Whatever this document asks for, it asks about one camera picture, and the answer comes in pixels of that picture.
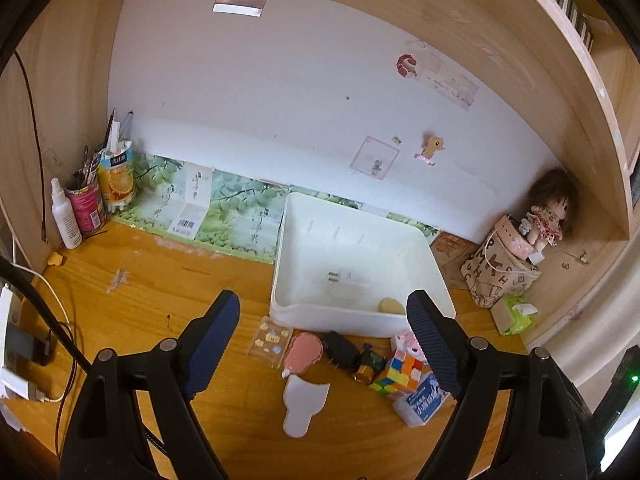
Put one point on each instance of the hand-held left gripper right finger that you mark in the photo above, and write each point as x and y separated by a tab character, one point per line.
435	345

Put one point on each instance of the pink square wall note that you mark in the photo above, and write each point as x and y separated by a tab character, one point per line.
375	157

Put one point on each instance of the wooden bookshelf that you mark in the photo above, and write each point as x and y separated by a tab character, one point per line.
590	110

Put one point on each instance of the white plastic bin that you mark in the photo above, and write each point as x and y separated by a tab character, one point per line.
350	240

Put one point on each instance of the white mirror-shaped card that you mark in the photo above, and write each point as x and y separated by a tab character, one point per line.
302	405

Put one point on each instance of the white box with blue label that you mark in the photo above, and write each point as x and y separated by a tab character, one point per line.
422	400

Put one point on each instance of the brown printed card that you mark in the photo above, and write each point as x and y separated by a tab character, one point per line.
450	250

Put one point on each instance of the brown-haired doll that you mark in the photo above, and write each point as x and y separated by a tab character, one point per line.
547	210

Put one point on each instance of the red wall sticker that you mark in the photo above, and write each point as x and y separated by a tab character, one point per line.
406	65

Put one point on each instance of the colourful puzzle cube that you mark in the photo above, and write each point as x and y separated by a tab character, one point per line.
402	375

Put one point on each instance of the pink can pen holder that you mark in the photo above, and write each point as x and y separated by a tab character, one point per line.
86	207

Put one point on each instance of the black adapter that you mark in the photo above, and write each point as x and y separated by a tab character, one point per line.
40	350

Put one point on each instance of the dark pen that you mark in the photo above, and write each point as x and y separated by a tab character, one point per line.
109	127

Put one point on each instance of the yellow pony wall sticker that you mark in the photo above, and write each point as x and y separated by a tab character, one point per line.
432	150

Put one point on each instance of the green bottle with gold cap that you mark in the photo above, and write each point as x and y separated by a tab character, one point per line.
370	362

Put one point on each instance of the pale paper wall note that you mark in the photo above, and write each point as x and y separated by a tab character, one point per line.
450	80

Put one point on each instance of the green grape print poster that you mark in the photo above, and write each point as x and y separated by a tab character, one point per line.
235	220

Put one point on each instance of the round yellow sponge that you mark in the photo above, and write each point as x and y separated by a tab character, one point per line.
391	306

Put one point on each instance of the letter print tote bag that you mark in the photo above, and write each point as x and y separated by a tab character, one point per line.
500	275

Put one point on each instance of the row of green books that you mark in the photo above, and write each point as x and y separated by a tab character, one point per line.
570	5

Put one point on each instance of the white power strip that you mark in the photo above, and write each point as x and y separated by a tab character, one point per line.
10	310

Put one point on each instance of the pink hairbrush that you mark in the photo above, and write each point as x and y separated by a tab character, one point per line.
302	352

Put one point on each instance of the black charger plug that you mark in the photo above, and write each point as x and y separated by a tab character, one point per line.
340	347

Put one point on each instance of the clear sticker box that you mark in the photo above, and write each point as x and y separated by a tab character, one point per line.
270	340

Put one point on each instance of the white pink instant camera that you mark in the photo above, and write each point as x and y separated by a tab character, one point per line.
406	342

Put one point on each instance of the white spray bottle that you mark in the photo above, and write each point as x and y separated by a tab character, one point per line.
65	215

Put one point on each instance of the green tissue pack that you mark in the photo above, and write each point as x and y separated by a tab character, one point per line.
512	315

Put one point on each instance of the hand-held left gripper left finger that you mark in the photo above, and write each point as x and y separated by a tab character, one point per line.
215	345

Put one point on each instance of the small yellow toy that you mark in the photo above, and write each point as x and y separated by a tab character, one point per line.
55	259

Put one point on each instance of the paint brushes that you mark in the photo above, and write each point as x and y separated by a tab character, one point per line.
91	165

